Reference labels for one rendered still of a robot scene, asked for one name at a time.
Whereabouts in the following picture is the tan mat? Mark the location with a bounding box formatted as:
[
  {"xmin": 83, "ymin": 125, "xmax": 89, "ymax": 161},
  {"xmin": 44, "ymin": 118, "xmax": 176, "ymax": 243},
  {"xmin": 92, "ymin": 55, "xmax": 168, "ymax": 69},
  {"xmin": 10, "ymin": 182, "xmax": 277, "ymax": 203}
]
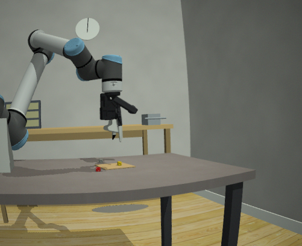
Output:
[{"xmin": 95, "ymin": 163, "xmax": 136, "ymax": 170}]

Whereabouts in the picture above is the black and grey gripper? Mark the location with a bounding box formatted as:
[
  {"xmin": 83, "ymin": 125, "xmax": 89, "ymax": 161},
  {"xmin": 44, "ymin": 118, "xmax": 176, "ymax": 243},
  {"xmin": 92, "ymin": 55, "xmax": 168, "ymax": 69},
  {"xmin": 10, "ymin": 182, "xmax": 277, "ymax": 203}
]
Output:
[{"xmin": 100, "ymin": 92, "xmax": 123, "ymax": 142}]

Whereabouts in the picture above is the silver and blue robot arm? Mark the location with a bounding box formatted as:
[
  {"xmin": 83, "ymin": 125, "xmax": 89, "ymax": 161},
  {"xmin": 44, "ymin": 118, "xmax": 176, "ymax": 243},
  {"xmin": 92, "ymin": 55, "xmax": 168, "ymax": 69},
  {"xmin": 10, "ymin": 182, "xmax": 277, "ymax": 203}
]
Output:
[{"xmin": 0, "ymin": 30, "xmax": 122, "ymax": 150}]

